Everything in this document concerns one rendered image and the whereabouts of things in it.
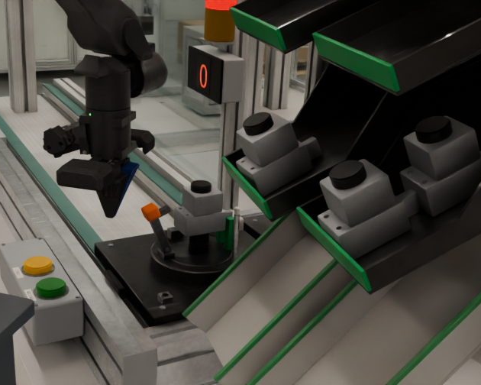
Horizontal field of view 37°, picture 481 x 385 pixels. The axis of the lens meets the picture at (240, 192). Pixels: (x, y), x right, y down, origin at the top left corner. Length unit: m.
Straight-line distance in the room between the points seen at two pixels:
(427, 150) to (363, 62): 0.11
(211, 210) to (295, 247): 0.21
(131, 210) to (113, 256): 0.30
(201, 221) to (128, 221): 0.34
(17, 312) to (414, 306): 0.40
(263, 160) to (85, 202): 0.76
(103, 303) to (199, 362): 0.16
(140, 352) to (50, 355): 0.22
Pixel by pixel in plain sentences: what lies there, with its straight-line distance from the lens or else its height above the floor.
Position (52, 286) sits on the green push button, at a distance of 1.02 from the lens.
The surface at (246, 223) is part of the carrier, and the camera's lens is 1.22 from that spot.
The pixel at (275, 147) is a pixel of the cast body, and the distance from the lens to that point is 0.72.
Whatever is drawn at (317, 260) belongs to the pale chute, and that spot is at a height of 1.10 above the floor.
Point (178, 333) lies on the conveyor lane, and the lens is 0.94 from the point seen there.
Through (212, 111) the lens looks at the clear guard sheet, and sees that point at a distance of 1.31.
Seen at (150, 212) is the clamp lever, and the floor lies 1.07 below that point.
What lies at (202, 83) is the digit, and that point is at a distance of 1.21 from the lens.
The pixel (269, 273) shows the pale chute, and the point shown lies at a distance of 0.86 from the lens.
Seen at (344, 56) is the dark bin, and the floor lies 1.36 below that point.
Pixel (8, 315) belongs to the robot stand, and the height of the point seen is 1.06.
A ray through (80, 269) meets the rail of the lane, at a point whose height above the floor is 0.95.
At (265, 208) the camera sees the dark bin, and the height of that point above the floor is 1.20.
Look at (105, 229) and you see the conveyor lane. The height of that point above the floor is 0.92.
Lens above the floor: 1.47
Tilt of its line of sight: 22 degrees down
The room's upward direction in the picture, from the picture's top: 4 degrees clockwise
